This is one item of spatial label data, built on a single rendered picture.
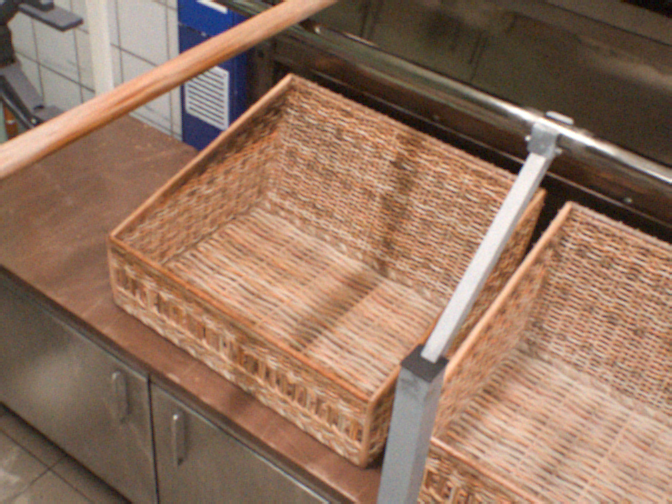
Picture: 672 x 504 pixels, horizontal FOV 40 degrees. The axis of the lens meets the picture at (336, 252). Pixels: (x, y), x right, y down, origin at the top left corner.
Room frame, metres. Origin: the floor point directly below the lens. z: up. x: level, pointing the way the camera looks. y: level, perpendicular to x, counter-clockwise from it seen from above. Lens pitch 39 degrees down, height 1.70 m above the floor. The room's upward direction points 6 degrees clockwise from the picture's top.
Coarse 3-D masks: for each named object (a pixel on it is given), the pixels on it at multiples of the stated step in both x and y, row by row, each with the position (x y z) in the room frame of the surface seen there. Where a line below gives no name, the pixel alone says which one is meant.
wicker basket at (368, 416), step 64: (256, 128) 1.46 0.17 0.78; (320, 128) 1.47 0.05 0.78; (384, 128) 1.41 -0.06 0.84; (192, 192) 1.32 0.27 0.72; (256, 192) 1.46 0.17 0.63; (320, 192) 1.43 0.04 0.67; (384, 192) 1.37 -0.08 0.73; (448, 192) 1.31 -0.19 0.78; (128, 256) 1.13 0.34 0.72; (192, 256) 1.30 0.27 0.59; (256, 256) 1.32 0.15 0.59; (320, 256) 1.34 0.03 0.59; (448, 256) 1.27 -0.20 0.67; (512, 256) 1.19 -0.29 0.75; (192, 320) 1.13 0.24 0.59; (256, 320) 1.14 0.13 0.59; (320, 320) 1.16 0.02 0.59; (384, 320) 1.18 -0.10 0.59; (256, 384) 0.98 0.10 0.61; (320, 384) 0.91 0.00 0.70; (384, 384) 0.89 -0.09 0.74
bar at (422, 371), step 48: (240, 0) 1.16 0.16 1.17; (336, 48) 1.07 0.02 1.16; (480, 96) 0.96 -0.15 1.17; (528, 144) 0.91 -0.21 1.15; (576, 144) 0.88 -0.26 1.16; (528, 192) 0.87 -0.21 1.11; (480, 288) 0.80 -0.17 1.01; (432, 336) 0.76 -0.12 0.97; (432, 384) 0.71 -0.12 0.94; (384, 480) 0.72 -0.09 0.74
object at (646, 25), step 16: (544, 0) 1.32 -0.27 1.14; (560, 0) 1.31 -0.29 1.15; (576, 0) 1.29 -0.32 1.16; (592, 0) 1.28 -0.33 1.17; (608, 0) 1.27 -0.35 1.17; (624, 0) 1.26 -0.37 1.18; (640, 0) 1.27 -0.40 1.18; (656, 0) 1.27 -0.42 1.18; (592, 16) 1.28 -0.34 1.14; (608, 16) 1.26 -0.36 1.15; (624, 16) 1.25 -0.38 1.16; (640, 16) 1.24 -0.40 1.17; (656, 16) 1.23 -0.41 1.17; (640, 32) 1.24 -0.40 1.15; (656, 32) 1.22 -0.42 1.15
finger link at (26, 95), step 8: (16, 56) 0.97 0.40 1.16; (16, 64) 0.96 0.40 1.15; (0, 72) 0.94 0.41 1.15; (8, 72) 0.94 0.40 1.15; (16, 72) 0.95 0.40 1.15; (8, 80) 0.93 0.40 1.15; (16, 80) 0.94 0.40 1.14; (24, 80) 0.95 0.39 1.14; (8, 88) 0.94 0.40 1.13; (16, 88) 0.93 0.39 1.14; (24, 88) 0.94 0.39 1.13; (32, 88) 0.94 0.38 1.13; (16, 96) 0.93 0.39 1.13; (24, 96) 0.93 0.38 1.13; (32, 96) 0.93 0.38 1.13; (40, 96) 0.94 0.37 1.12; (24, 104) 0.92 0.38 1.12; (32, 104) 0.93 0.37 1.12; (40, 104) 0.93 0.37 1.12; (32, 112) 0.92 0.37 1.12; (32, 120) 0.91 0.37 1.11
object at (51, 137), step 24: (288, 0) 1.10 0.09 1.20; (312, 0) 1.11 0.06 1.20; (336, 0) 1.15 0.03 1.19; (264, 24) 1.03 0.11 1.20; (288, 24) 1.06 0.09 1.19; (216, 48) 0.96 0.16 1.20; (240, 48) 0.98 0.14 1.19; (168, 72) 0.89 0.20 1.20; (192, 72) 0.91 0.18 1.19; (120, 96) 0.83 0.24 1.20; (144, 96) 0.85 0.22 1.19; (72, 120) 0.78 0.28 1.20; (96, 120) 0.79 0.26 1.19; (24, 144) 0.73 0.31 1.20; (48, 144) 0.74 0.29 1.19; (0, 168) 0.69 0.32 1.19; (24, 168) 0.72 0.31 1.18
